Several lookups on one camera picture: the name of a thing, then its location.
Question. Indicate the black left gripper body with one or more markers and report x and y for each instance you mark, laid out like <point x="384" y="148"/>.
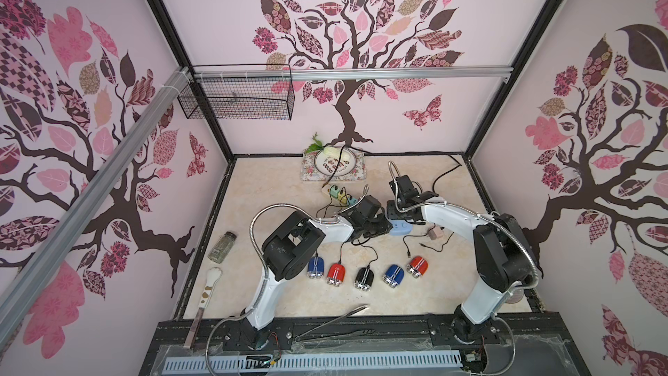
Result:
<point x="377" y="227"/>

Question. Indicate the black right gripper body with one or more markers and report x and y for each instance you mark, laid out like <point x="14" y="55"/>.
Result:
<point x="402" y="188"/>

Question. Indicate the pink USB charger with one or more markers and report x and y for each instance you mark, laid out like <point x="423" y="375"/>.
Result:
<point x="435" y="233"/>

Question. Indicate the black electric shaver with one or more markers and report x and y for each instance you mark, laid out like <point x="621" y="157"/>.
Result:
<point x="364" y="279"/>

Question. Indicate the red electric shaver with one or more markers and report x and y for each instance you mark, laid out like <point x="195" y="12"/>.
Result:
<point x="335" y="275"/>
<point x="417" y="267"/>

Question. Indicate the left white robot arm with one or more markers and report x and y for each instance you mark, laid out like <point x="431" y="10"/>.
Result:
<point x="289" y="248"/>

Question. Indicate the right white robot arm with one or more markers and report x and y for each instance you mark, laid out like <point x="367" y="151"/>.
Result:
<point x="504" y="259"/>

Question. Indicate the blue electric shaver right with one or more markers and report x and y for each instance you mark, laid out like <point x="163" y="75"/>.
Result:
<point x="394" y="276"/>

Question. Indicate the blue electric shaver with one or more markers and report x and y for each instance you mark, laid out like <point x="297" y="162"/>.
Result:
<point x="394" y="276"/>
<point x="316" y="268"/>

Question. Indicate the blue electric shaver left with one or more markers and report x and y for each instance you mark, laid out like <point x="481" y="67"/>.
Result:
<point x="316" y="268"/>

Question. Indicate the blue square power cube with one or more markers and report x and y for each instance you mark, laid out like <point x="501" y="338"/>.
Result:
<point x="400" y="227"/>

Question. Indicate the beige power strip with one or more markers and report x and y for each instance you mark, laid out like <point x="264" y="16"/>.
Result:
<point x="340" y="197"/>

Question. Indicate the white plate with red print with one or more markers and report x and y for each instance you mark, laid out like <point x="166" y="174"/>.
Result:
<point x="336" y="167"/>

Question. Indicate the floral rectangular tray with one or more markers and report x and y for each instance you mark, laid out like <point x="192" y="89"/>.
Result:
<point x="309" y="173"/>

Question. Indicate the pale green vegetable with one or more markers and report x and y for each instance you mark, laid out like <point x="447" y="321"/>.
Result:
<point x="331" y="151"/>

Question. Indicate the green leaf sprig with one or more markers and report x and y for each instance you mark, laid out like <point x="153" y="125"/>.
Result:
<point x="316" y="144"/>

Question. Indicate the metal tongs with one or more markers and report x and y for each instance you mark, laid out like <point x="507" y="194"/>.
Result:
<point x="354" y="311"/>

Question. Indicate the glass spice jar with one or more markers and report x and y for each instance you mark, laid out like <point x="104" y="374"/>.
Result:
<point x="222" y="248"/>

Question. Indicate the aluminium rail back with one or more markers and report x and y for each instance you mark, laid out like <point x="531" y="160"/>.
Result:
<point x="358" y="74"/>

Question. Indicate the aluminium rail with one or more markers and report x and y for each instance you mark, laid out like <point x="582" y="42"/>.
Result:
<point x="23" y="292"/>
<point x="358" y="74"/>

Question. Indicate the white slotted cable duct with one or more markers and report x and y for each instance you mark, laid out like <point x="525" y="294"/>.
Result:
<point x="294" y="363"/>

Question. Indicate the black wire basket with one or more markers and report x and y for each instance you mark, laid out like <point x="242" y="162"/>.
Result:
<point x="239" y="91"/>

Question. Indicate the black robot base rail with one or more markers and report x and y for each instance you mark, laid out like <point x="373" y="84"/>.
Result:
<point x="513" y="344"/>

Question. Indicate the aluminium rail left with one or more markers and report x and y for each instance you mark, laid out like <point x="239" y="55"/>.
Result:
<point x="23" y="292"/>

